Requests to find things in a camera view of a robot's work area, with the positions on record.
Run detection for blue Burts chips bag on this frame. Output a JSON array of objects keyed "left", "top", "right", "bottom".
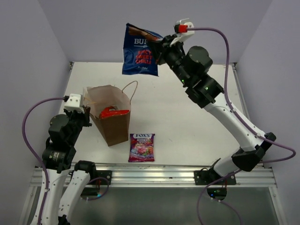
[{"left": 122, "top": 23, "right": 162, "bottom": 76}]

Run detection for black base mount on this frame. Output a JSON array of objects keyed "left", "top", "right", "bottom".
[
  {"left": 194, "top": 168, "right": 237, "bottom": 185},
  {"left": 81, "top": 170, "right": 112, "bottom": 201}
]

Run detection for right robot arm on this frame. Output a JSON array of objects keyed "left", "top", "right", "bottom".
[{"left": 147, "top": 35, "right": 276, "bottom": 184}]

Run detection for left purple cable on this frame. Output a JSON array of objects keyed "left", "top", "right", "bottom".
[{"left": 22, "top": 97, "right": 68, "bottom": 222}]

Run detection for purple cable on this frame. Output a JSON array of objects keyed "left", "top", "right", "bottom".
[
  {"left": 22, "top": 97, "right": 68, "bottom": 222},
  {"left": 187, "top": 27, "right": 296, "bottom": 225}
]

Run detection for red fruit candy bag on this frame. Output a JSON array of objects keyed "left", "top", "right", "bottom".
[{"left": 99, "top": 106, "right": 130, "bottom": 119}]

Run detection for aluminium rail frame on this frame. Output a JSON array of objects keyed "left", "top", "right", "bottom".
[{"left": 18, "top": 61, "right": 282, "bottom": 225}]

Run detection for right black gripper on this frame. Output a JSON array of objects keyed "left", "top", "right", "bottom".
[{"left": 147, "top": 34, "right": 189, "bottom": 86}]

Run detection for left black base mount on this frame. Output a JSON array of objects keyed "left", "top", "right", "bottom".
[{"left": 81, "top": 170, "right": 112, "bottom": 201}]

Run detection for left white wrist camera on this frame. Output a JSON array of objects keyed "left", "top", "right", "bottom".
[{"left": 64, "top": 94, "right": 84, "bottom": 113}]

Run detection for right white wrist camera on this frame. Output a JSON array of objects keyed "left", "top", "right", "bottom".
[{"left": 170, "top": 18, "right": 195, "bottom": 46}]

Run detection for purple Fox's candy bag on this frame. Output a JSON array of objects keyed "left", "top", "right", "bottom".
[{"left": 128, "top": 134, "right": 155, "bottom": 162}]

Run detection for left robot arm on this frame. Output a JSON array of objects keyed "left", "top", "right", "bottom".
[{"left": 31, "top": 107, "right": 98, "bottom": 225}]

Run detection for brown paper bag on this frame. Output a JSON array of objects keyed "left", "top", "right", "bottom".
[{"left": 84, "top": 81, "right": 138, "bottom": 147}]

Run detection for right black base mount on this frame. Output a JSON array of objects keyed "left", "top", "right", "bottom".
[{"left": 194, "top": 168, "right": 237, "bottom": 185}]

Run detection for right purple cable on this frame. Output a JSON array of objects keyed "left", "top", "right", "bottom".
[{"left": 187, "top": 27, "right": 296, "bottom": 225}]

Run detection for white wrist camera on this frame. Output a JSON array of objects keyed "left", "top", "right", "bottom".
[
  {"left": 64, "top": 94, "right": 84, "bottom": 113},
  {"left": 170, "top": 18, "right": 195, "bottom": 46}
]

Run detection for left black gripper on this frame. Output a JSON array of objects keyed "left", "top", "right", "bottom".
[{"left": 64, "top": 104, "right": 92, "bottom": 145}]

